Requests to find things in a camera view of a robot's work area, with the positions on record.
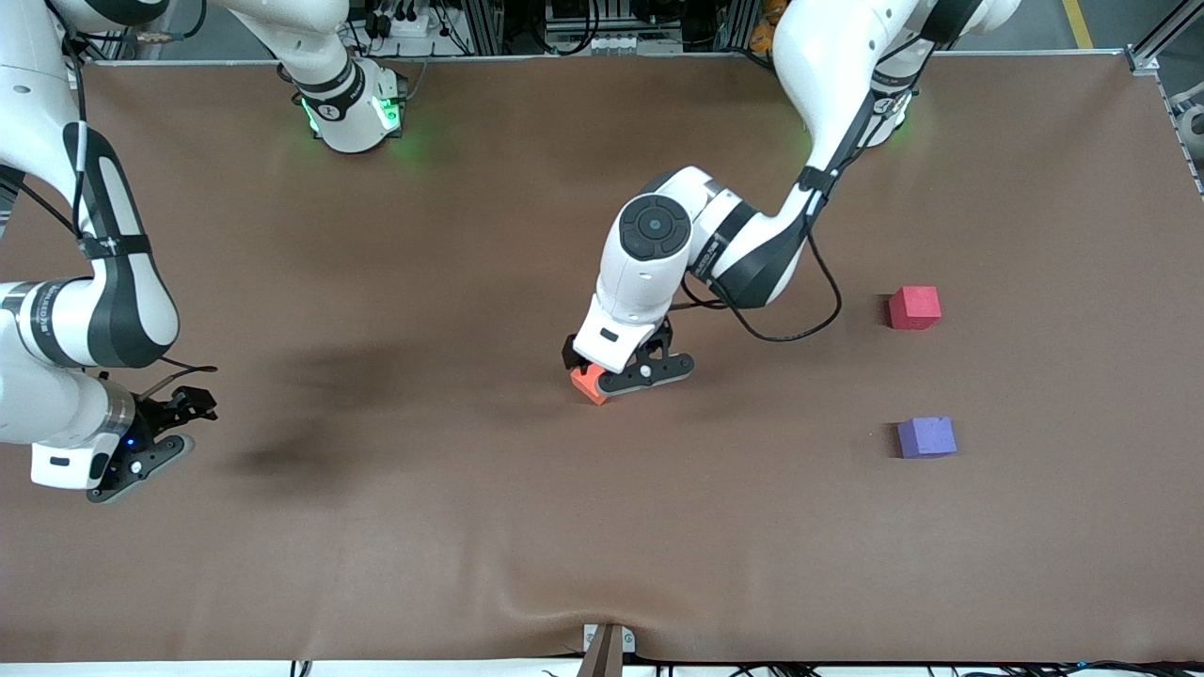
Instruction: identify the orange foam block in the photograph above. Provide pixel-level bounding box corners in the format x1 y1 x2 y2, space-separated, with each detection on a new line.
570 365 612 406

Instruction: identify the brown table cover sheet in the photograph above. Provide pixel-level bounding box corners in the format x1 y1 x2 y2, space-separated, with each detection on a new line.
0 52 1204 664

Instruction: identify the red foam block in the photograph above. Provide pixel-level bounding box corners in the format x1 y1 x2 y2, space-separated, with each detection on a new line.
888 286 942 331

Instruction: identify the purple foam block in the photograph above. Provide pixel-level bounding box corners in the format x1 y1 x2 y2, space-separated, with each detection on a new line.
896 417 958 460

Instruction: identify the white terminal block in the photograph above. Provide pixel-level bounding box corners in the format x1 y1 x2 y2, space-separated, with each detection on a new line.
555 33 684 55

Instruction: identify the pile of orange objects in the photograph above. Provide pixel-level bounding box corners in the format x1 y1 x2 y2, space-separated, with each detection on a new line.
750 0 787 54

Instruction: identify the white power strip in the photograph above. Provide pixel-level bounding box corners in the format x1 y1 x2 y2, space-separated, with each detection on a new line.
370 9 434 39

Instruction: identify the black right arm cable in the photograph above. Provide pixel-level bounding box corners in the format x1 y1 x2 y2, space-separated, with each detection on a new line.
0 0 219 401

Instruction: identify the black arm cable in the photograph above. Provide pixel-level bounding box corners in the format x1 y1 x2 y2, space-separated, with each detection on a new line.
673 38 844 344
0 0 219 401

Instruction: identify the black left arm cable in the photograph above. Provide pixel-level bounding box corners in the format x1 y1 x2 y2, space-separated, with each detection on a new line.
673 38 844 344

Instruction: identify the silver clamp bracket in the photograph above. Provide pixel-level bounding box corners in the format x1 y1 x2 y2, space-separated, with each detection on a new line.
582 623 637 655

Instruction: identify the aluminium frame post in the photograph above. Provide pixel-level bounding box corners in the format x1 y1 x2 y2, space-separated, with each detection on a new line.
468 0 505 55
724 0 759 54

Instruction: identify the aluminium frame strut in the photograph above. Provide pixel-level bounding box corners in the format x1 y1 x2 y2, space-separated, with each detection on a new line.
1124 0 1204 76

